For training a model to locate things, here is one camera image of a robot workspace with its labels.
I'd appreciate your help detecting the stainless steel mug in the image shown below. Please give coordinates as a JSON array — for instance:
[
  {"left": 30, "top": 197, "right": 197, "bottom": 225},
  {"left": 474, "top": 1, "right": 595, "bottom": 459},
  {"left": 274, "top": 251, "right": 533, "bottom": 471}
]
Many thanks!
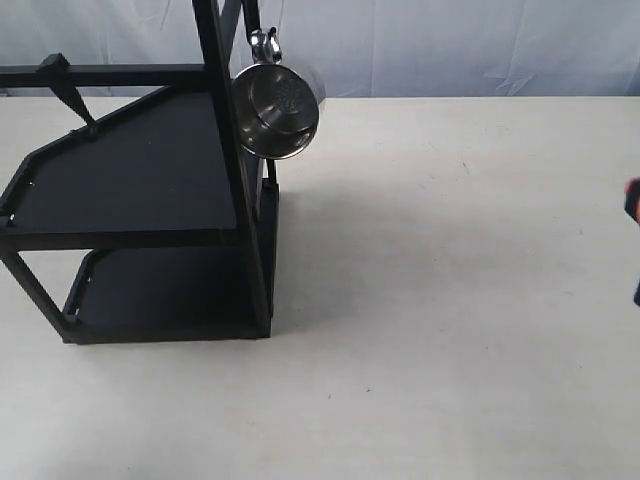
[{"left": 231, "top": 28, "right": 326, "bottom": 160}]

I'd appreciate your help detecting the black two-tier metal rack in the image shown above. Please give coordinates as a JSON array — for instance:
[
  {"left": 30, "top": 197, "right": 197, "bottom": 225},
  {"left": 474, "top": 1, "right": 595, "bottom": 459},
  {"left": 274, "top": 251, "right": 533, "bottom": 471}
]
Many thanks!
[{"left": 1, "top": 1, "right": 279, "bottom": 345}]

